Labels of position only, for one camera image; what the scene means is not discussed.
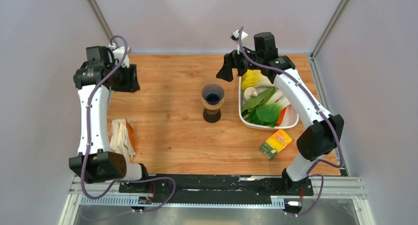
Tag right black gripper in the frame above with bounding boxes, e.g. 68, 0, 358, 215
216, 42, 263, 82

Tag blue glass cone dripper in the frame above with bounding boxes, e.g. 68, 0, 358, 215
201, 83, 224, 105

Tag brown glass coffee carafe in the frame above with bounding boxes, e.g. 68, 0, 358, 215
203, 109, 221, 123

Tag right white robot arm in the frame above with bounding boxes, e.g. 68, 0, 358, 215
216, 29, 344, 194

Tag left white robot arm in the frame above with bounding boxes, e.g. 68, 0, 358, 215
69, 44, 151, 193

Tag white paper coffee filters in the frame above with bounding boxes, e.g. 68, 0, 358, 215
110, 118, 136, 163

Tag yellow napa cabbage toy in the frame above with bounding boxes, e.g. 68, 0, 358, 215
241, 70, 274, 91

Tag white mushroom toy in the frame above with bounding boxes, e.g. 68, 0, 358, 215
244, 87, 258, 100

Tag green bok choy toy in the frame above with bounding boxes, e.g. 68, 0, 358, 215
241, 97, 291, 127
241, 87, 284, 113

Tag orange carrot toy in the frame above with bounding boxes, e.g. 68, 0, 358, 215
276, 108, 286, 126

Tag white rectangular tray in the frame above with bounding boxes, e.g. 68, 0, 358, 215
239, 77, 299, 130

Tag yellow green juice box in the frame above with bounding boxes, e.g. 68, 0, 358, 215
259, 129, 294, 161

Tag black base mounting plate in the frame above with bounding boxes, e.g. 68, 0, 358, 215
119, 174, 314, 205

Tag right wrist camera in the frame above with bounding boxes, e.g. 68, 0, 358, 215
230, 30, 248, 54

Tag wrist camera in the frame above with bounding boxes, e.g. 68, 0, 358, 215
230, 30, 248, 54
108, 43, 132, 68

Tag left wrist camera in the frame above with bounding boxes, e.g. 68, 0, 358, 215
108, 43, 132, 68

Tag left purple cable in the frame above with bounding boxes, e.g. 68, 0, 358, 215
80, 35, 177, 214

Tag purple cable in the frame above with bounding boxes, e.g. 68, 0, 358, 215
80, 35, 177, 214
238, 27, 345, 217

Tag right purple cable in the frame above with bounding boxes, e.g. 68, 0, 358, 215
238, 27, 345, 217

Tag aluminium frame rail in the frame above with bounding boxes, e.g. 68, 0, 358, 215
59, 174, 375, 225

